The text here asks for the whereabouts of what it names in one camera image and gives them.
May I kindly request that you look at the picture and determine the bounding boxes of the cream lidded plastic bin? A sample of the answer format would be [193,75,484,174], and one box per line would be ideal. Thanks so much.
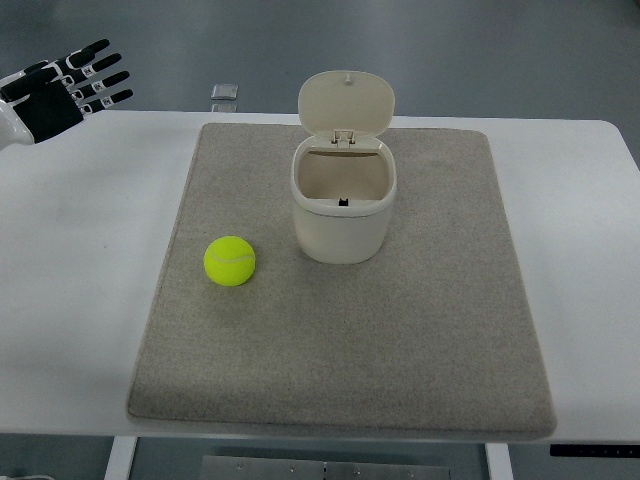
[290,70,397,264]

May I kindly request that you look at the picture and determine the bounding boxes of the yellow tennis ball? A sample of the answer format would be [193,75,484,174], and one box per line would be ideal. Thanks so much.
[203,236,256,287]

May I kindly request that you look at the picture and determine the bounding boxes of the black table control panel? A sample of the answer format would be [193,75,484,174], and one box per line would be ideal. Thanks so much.
[549,444,640,459]

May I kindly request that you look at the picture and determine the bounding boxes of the beige felt mat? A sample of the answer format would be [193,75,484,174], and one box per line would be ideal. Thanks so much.
[127,123,556,439]

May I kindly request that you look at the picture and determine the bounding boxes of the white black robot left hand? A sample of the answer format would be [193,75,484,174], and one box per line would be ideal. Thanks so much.
[1,39,133,148]

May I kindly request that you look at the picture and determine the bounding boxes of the white table leg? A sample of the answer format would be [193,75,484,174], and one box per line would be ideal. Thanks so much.
[485,443,514,480]
[103,436,138,480]

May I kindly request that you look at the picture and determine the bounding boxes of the white table leg right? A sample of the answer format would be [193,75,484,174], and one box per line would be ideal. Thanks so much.
[485,443,514,480]

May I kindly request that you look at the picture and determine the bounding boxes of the small clear floor plate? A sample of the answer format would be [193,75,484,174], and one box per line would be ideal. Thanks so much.
[211,84,239,101]

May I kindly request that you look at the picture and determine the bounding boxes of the white table leg left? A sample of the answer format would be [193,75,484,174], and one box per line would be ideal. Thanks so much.
[103,436,138,480]

